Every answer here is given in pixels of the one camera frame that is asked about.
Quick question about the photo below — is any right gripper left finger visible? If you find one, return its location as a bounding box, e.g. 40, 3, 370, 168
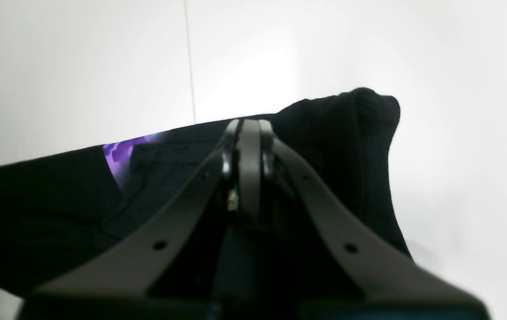
18, 119, 254, 320

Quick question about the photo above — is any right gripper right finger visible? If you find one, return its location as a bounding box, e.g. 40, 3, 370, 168
259, 120, 490, 320

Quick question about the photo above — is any black T-shirt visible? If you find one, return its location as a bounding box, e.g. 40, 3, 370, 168
0, 88, 412, 320

